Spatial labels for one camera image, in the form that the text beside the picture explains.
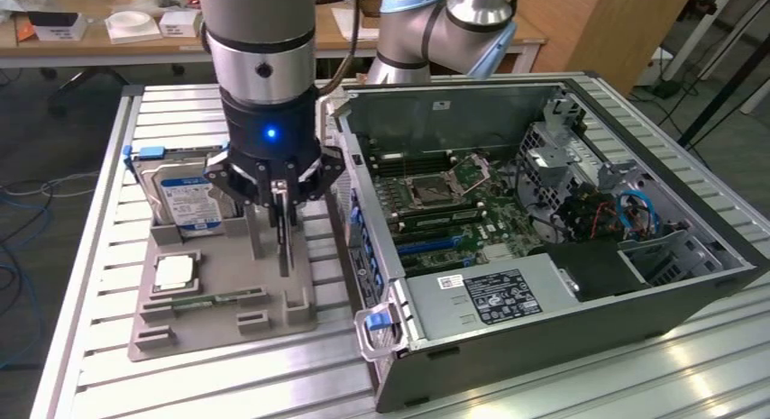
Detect clear plastic bag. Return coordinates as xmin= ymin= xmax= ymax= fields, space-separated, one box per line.
xmin=0 ymin=0 xmax=55 ymax=23

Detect black office chair base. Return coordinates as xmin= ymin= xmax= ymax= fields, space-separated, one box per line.
xmin=42 ymin=65 xmax=131 ymax=118

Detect Nvidia graphics card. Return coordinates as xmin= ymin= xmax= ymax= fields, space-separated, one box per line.
xmin=269 ymin=178 xmax=299 ymax=278

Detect black camera cable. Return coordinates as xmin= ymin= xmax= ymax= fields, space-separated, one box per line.
xmin=317 ymin=0 xmax=363 ymax=98

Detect white square dish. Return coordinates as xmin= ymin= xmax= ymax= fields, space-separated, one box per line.
xmin=104 ymin=11 xmax=166 ymax=45

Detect grey floor cable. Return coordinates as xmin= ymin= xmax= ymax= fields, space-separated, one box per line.
xmin=0 ymin=170 xmax=102 ymax=199

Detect silver chipset heatsink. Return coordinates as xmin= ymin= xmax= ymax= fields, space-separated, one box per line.
xmin=479 ymin=243 xmax=517 ymax=262

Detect green RAM stick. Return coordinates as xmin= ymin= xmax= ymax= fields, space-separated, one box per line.
xmin=170 ymin=287 xmax=258 ymax=310

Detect white paper box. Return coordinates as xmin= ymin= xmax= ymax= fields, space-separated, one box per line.
xmin=333 ymin=6 xmax=382 ymax=42

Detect green Dell motherboard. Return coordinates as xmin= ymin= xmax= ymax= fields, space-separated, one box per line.
xmin=359 ymin=137 xmax=546 ymax=278

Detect open black PC case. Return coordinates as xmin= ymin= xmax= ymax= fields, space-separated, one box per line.
xmin=315 ymin=73 xmax=761 ymax=414

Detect blue floor cable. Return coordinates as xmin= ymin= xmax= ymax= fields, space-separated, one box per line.
xmin=0 ymin=184 xmax=59 ymax=370

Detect RAM slot white clips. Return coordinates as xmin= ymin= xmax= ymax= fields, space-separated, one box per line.
xmin=373 ymin=158 xmax=457 ymax=170
xmin=370 ymin=149 xmax=454 ymax=160

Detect grey plastic disk bay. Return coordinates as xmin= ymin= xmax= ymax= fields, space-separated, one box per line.
xmin=618 ymin=227 xmax=724 ymax=288

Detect blue expansion slot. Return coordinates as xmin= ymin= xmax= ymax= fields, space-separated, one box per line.
xmin=395 ymin=236 xmax=469 ymax=257

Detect thin black wire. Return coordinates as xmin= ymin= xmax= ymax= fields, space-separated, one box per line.
xmin=510 ymin=157 xmax=554 ymax=223

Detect metal socket cover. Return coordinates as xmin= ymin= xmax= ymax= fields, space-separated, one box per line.
xmin=447 ymin=150 xmax=494 ymax=198

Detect small white box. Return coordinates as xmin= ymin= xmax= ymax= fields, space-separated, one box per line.
xmin=158 ymin=9 xmax=202 ymax=39

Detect CPU socket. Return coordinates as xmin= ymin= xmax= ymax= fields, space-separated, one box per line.
xmin=402 ymin=172 xmax=462 ymax=212

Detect RAM slot black clips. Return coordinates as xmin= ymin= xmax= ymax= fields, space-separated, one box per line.
xmin=374 ymin=162 xmax=458 ymax=175
xmin=371 ymin=153 xmax=455 ymax=165

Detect blue SATA wire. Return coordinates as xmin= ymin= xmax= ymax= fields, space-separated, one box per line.
xmin=614 ymin=188 xmax=665 ymax=241

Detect white floor box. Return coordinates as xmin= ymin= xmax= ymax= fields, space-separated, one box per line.
xmin=637 ymin=47 xmax=676 ymax=89

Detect wooden cabinet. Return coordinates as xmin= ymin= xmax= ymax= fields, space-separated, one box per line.
xmin=517 ymin=0 xmax=704 ymax=96

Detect white box with black lid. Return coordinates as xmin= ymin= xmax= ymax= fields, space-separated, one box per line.
xmin=27 ymin=11 xmax=91 ymax=42

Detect black power connector wire bundle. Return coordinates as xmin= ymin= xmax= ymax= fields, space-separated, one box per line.
xmin=550 ymin=187 xmax=617 ymax=243

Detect black power adapter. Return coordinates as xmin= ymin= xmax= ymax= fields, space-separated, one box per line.
xmin=653 ymin=78 xmax=685 ymax=100

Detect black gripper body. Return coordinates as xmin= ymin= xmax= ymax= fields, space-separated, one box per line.
xmin=217 ymin=86 xmax=325 ymax=209

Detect silver CPU chip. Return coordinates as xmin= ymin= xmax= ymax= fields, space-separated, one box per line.
xmin=152 ymin=255 xmax=200 ymax=293

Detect wooden desk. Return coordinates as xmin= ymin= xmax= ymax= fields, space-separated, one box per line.
xmin=0 ymin=0 xmax=550 ymax=85

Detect silver metal disk bay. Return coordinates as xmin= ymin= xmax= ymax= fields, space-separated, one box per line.
xmin=517 ymin=120 xmax=604 ymax=213

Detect black stand pole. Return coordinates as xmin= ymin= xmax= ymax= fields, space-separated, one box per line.
xmin=677 ymin=31 xmax=770 ymax=148

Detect grey parts rack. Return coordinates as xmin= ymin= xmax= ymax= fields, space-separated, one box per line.
xmin=127 ymin=205 xmax=321 ymax=364

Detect labelled RAM stick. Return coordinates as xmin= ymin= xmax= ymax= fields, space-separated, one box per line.
xmin=391 ymin=205 xmax=486 ymax=233

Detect hard disk with blue carrier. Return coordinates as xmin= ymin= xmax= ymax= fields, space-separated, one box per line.
xmin=119 ymin=140 xmax=242 ymax=240

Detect grey power supply unit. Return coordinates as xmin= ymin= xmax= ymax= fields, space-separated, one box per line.
xmin=391 ymin=252 xmax=582 ymax=344

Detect white table frame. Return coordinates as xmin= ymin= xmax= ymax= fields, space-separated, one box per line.
xmin=661 ymin=0 xmax=770 ymax=116

